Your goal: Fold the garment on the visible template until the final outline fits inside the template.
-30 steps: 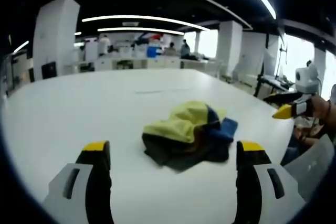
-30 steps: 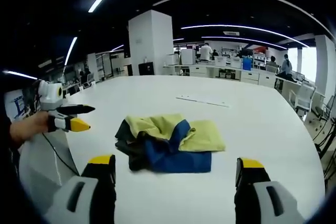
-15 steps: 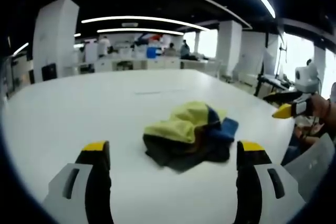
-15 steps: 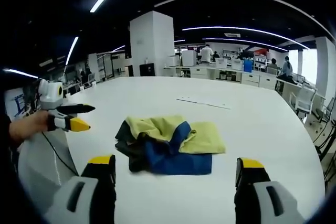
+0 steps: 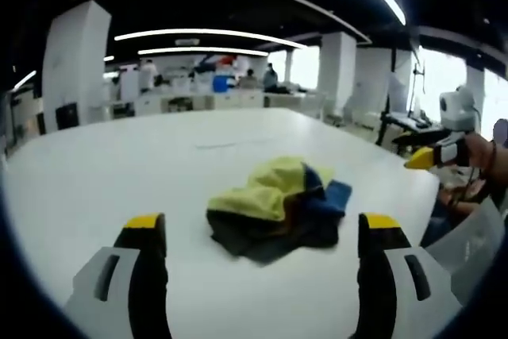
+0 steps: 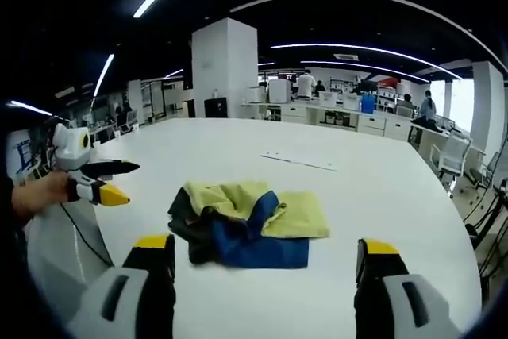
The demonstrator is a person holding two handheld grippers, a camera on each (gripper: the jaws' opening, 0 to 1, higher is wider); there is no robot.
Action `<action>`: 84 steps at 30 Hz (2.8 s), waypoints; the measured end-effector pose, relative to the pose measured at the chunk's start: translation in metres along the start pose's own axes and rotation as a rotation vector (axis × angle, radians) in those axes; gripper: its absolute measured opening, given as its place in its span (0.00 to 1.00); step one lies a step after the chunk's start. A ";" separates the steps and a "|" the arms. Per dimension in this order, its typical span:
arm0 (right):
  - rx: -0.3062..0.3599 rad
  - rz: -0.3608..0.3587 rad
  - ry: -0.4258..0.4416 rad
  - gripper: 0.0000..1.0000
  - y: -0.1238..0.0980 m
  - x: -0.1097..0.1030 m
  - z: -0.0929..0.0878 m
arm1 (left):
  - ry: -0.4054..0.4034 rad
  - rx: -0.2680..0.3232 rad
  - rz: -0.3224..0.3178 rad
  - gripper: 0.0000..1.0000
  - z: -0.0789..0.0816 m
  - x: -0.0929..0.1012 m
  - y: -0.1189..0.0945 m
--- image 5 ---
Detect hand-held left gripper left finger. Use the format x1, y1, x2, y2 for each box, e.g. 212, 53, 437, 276
62, 213, 173, 339

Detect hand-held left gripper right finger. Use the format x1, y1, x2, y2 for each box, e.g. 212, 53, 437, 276
350, 213, 464, 339

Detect yellow blue grey garment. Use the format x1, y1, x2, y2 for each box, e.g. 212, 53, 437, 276
206, 155, 354, 265

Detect person's right hand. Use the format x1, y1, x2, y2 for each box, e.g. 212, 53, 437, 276
456, 131, 498, 188

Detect black desk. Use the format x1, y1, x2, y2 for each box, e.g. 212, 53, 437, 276
375, 110, 446, 147

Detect black monitor stand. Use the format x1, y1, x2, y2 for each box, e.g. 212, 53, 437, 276
410, 45, 429, 118

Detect person's legs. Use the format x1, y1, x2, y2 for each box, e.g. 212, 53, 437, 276
419, 164, 490, 247

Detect person's white clothing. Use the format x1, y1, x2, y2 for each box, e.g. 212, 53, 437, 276
427, 195, 508, 309

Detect slim white pillar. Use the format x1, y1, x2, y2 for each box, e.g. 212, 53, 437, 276
317, 30, 359, 118

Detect black cabinet box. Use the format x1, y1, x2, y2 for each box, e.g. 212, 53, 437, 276
55, 102, 79, 132

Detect row of white counters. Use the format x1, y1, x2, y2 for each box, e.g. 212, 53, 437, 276
110, 88, 330, 120

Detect blue container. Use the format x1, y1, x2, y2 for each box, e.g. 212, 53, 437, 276
211, 73, 232, 94

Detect wide white pillar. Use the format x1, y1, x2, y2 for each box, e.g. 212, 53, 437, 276
40, 0, 113, 134

